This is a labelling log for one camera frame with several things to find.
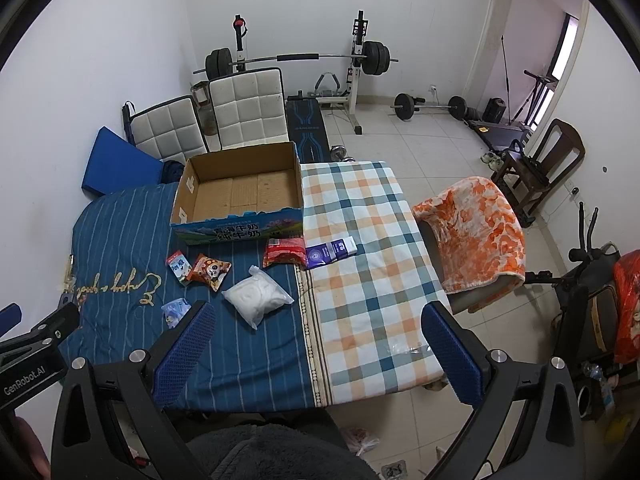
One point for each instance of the long barbell with black plates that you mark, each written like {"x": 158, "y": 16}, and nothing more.
{"x": 295, "y": 57}

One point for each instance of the white plastic bag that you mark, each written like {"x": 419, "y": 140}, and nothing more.
{"x": 257, "y": 297}

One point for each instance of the white barbell stand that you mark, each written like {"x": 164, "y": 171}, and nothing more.
{"x": 356, "y": 85}

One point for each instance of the crumpled plastic bag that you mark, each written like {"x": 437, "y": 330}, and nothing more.
{"x": 362, "y": 441}

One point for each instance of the brown bucket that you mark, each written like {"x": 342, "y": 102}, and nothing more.
{"x": 200, "y": 92}

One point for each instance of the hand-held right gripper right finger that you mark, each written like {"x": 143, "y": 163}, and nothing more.
{"x": 450, "y": 355}

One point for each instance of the small clear blue packet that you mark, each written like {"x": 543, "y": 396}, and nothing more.
{"x": 175, "y": 312}

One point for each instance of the printed cardboard box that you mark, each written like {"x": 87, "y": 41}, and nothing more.
{"x": 240, "y": 232}

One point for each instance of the short barbell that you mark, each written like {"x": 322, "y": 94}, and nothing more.
{"x": 405, "y": 106}

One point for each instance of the dark fleece clothing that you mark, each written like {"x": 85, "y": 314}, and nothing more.
{"x": 280, "y": 455}

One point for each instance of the small blue and white packet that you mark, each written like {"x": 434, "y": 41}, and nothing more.
{"x": 177, "y": 266}

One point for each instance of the red snack packet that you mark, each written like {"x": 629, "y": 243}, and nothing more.
{"x": 284, "y": 252}

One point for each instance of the treadmill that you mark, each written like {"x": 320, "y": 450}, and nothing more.
{"x": 495, "y": 135}

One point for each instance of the blue foam mat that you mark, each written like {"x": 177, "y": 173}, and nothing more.
{"x": 117, "y": 160}

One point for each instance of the chrome dumbbell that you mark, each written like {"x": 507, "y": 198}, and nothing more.
{"x": 342, "y": 152}

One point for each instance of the barbell stand with red knob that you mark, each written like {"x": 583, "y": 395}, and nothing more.
{"x": 241, "y": 45}

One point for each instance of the plaid bedsheet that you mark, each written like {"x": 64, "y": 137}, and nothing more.
{"x": 360, "y": 210}

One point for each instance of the clear plastic wrapper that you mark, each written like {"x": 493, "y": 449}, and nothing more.
{"x": 407, "y": 349}

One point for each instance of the panda print snack packet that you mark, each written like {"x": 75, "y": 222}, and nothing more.
{"x": 207, "y": 271}

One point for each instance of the purple and white tissue pack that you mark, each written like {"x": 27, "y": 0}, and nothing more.
{"x": 325, "y": 255}

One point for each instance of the black heater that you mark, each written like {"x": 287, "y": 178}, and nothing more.
{"x": 495, "y": 110}

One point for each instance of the large white padded chair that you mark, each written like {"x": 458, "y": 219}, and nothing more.
{"x": 247, "y": 110}

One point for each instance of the thin black pole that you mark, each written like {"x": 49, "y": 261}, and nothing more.
{"x": 505, "y": 80}

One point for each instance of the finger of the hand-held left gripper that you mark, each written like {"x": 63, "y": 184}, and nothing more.
{"x": 9, "y": 318}
{"x": 55, "y": 322}

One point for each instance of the blue striped bedsheet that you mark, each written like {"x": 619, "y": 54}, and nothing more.
{"x": 125, "y": 260}

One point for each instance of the dark wooden chair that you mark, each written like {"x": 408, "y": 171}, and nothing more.
{"x": 562, "y": 145}

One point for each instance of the grey chair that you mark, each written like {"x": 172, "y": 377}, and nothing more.
{"x": 465, "y": 302}

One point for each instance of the black and blue weight bench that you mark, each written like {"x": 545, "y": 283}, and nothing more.
{"x": 305, "y": 125}

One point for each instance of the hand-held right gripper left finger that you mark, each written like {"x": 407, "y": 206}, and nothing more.
{"x": 185, "y": 355}

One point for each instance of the small white padded chair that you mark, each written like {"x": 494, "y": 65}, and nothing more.
{"x": 167, "y": 130}

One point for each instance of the red plastic bag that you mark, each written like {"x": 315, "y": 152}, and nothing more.
{"x": 627, "y": 305}

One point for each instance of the black exercise bike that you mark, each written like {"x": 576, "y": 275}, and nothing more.
{"x": 595, "y": 280}

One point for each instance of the white shoe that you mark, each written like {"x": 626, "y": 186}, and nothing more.
{"x": 486, "y": 158}
{"x": 497, "y": 162}

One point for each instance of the person's left hand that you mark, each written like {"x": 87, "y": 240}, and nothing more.
{"x": 27, "y": 447}

